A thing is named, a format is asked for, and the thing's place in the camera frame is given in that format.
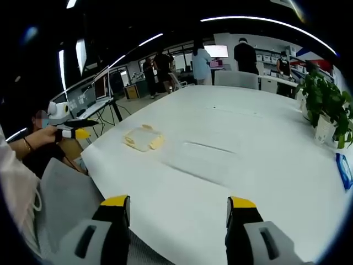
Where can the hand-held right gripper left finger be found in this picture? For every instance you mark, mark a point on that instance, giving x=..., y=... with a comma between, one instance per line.
x=110, y=237

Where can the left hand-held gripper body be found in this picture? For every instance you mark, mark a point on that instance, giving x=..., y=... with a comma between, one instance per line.
x=56, y=110

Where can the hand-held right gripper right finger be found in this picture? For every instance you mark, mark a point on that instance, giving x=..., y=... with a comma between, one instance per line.
x=242, y=237

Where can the clear lid with yellow buckles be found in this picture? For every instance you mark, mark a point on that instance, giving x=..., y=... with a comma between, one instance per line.
x=143, y=138

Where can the person's left hand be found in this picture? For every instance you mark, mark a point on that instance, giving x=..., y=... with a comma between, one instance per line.
x=47, y=133

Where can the white side desk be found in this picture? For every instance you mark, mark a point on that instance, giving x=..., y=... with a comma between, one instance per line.
x=80, y=102

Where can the open laptop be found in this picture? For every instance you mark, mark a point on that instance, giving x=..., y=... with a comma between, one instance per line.
x=102, y=85

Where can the grey chair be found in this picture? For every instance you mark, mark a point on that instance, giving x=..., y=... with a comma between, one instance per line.
x=237, y=80
x=71, y=198

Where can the yellow box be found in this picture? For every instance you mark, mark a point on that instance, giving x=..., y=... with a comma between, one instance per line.
x=131, y=92

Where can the person's white garment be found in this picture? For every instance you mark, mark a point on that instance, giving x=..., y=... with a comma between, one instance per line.
x=13, y=187

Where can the short ceiling light strip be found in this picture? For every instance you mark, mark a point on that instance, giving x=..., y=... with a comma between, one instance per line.
x=151, y=39

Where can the blue and white packet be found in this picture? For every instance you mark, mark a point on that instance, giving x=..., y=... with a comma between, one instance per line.
x=344, y=171

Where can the white plant pot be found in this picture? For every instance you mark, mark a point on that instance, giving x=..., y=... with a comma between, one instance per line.
x=325, y=129

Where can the grey chair back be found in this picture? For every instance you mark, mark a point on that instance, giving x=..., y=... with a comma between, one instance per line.
x=237, y=80

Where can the white counter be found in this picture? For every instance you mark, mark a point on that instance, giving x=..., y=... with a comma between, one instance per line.
x=278, y=82

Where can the green potted plant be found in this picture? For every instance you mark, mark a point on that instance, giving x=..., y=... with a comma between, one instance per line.
x=325, y=94

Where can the shelf with white boxes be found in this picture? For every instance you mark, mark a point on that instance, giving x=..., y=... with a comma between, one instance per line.
x=271, y=59

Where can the long ceiling light strip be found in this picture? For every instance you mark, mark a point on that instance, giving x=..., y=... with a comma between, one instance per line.
x=264, y=23

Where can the bright wall monitor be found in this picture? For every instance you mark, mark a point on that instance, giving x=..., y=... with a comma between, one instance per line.
x=218, y=51

